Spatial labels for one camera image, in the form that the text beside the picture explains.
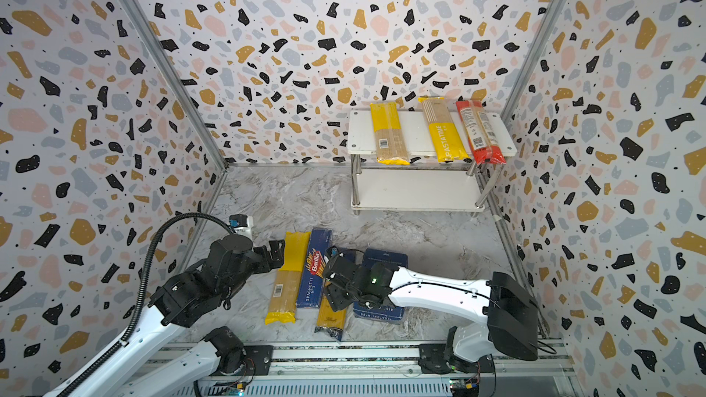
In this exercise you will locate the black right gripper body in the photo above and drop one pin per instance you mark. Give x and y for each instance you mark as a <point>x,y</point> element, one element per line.
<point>340,297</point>

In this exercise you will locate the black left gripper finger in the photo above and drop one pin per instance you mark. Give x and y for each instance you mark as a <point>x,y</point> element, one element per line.
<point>277,249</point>
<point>275,264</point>

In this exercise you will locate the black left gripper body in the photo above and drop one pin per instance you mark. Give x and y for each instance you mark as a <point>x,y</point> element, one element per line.
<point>256,263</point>

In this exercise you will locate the blue clear spaghetti bag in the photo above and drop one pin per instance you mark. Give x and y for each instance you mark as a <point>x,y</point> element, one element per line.
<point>328,321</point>

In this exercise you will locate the yellow spaghetti package with barcode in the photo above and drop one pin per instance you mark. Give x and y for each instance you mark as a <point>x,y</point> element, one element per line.
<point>389,138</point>

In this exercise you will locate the yellow Pastatime spaghetti package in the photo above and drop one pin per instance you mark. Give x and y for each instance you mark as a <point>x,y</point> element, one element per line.
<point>442,130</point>

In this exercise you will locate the red spaghetti package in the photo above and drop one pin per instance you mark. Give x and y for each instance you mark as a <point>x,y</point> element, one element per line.
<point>480,133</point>

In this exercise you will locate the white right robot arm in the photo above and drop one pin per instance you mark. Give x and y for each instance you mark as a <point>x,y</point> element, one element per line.
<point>504,316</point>

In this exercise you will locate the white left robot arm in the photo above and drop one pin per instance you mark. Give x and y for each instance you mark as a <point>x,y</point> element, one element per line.
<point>175,307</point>

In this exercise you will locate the blue Barilla spaghetti box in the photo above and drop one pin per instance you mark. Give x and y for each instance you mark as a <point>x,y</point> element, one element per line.
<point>312,282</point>

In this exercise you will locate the yellow clear spaghetti package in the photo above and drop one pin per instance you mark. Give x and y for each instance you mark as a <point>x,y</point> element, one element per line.
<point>282,307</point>

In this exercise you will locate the blue Barilla rigatoni box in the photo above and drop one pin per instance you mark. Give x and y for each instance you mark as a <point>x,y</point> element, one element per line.
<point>385,313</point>

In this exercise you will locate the white two-tier shelf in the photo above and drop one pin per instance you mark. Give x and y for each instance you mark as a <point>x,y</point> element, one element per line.
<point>413,188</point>

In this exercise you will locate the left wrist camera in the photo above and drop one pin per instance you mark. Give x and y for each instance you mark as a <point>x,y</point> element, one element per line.
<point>241,224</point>

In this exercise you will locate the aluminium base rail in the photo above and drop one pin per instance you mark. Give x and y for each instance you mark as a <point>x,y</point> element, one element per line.
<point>407,368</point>

